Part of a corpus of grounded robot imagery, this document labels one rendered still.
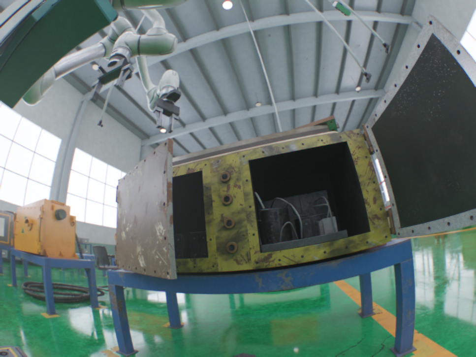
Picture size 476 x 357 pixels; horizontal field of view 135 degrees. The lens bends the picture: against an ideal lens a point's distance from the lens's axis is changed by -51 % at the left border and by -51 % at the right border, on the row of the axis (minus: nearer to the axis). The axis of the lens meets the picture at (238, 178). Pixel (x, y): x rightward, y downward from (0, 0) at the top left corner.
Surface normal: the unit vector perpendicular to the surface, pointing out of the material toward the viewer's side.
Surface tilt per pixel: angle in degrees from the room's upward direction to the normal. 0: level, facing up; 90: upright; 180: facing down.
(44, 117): 90
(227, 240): 90
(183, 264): 90
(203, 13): 180
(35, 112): 90
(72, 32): 180
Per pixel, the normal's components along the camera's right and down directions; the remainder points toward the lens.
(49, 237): 0.97, -0.18
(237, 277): -0.27, -0.29
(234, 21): 0.11, 0.94
